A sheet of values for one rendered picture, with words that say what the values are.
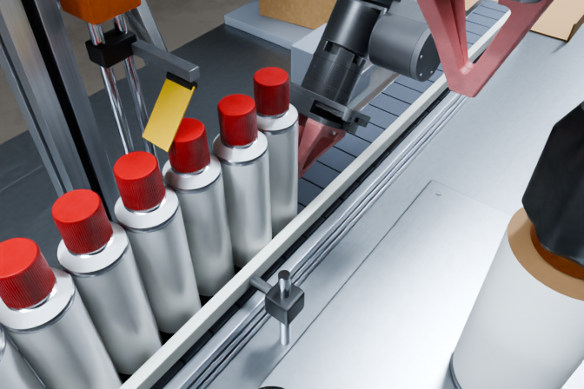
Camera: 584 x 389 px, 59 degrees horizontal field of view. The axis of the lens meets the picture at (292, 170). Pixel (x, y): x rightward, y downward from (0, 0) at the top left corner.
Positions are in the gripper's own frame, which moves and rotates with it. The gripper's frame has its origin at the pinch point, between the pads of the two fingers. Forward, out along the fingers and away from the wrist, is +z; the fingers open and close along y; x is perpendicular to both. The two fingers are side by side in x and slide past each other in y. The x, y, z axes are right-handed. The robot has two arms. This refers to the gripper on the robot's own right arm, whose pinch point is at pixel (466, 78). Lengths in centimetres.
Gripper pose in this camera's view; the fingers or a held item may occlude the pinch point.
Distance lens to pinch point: 28.9
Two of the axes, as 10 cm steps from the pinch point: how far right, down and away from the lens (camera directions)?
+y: 6.1, -5.4, 5.8
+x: -7.9, -3.9, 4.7
